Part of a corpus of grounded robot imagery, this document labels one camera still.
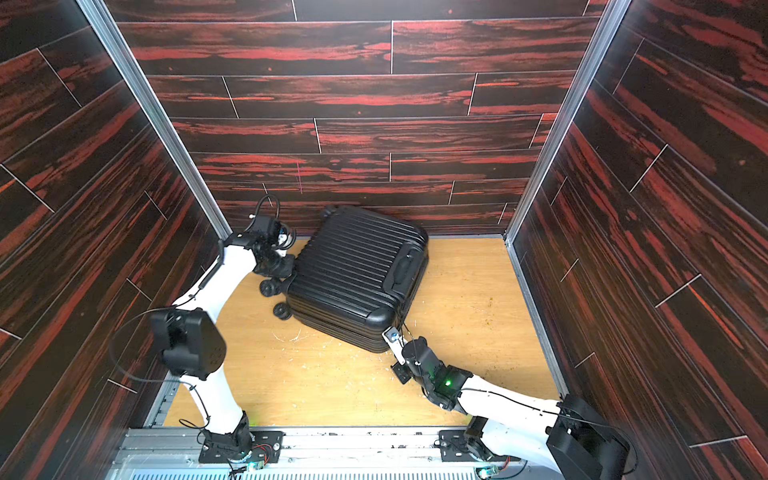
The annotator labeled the aluminium corner post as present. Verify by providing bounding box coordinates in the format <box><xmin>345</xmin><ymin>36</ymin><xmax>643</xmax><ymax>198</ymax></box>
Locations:
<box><xmin>503</xmin><ymin>0</ymin><xmax>634</xmax><ymax>244</ymax></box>
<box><xmin>76</xmin><ymin>0</ymin><xmax>232</xmax><ymax>240</ymax></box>

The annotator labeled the left aluminium corner post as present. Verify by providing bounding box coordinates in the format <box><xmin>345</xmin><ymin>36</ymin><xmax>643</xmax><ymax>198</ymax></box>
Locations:
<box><xmin>76</xmin><ymin>0</ymin><xmax>232</xmax><ymax>240</ymax></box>

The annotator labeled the right aluminium corner post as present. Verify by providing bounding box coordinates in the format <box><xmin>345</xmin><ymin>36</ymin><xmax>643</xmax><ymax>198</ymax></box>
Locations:
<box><xmin>503</xmin><ymin>0</ymin><xmax>634</xmax><ymax>244</ymax></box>

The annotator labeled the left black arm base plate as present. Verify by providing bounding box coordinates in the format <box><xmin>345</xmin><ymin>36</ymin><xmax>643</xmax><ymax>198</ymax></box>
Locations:
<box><xmin>198</xmin><ymin>429</ymin><xmax>284</xmax><ymax>464</ymax></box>

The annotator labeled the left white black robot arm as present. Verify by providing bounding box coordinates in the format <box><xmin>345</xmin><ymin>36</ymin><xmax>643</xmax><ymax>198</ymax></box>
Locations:
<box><xmin>135</xmin><ymin>194</ymin><xmax>297</xmax><ymax>463</ymax></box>

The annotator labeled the silver aluminium front rail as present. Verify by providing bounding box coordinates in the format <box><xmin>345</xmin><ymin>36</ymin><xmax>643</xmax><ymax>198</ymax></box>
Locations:
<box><xmin>106</xmin><ymin>426</ymin><xmax>490</xmax><ymax>479</ymax></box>

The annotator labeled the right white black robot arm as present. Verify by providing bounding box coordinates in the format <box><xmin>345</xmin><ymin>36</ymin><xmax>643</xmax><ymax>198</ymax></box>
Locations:
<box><xmin>382</xmin><ymin>327</ymin><xmax>639</xmax><ymax>479</ymax></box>

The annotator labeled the black ribbed hard-shell suitcase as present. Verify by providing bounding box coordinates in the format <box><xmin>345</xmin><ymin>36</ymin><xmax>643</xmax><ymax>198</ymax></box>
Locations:
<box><xmin>259</xmin><ymin>205</ymin><xmax>429</xmax><ymax>353</ymax></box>

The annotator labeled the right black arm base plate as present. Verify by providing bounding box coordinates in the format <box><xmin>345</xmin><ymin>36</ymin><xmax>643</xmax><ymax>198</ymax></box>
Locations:
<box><xmin>434</xmin><ymin>428</ymin><xmax>520</xmax><ymax>463</ymax></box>

